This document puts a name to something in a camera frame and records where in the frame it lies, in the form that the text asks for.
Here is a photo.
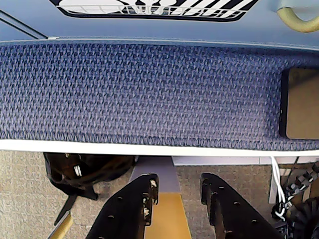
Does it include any black cable bundle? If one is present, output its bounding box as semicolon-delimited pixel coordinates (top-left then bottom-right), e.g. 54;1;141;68
285;196;319;239

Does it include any blue toy kitchen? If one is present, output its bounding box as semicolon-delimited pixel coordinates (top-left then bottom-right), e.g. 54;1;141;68
0;0;319;48

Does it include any tan wooden chair leg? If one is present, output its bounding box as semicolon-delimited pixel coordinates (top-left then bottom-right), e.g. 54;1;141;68
48;211;73;239

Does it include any black and white braided cable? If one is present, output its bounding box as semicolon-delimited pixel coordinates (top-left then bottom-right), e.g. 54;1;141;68
286;164;319;198

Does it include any grey and wood table leg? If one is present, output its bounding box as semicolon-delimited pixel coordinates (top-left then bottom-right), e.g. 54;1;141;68
129;156;193;239

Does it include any black phone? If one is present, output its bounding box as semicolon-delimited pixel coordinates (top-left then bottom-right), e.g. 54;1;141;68
278;67;319;139

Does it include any blue woven mat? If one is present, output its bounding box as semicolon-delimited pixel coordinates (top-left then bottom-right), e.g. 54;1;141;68
0;42;319;151

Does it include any dishwasher door with dish print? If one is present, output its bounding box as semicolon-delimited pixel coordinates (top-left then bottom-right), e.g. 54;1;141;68
0;0;319;42

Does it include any blue freezer door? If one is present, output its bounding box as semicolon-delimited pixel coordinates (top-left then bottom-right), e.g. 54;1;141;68
0;11;48;40

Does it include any black bag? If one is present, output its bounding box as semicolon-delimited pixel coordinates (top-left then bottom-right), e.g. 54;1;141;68
43;152;137;226

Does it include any gold dishwasher door handle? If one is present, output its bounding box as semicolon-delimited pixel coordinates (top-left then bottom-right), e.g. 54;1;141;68
277;6;319;33

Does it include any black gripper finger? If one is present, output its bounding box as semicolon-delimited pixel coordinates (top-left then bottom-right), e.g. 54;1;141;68
200;173;284;239
86;173;160;239

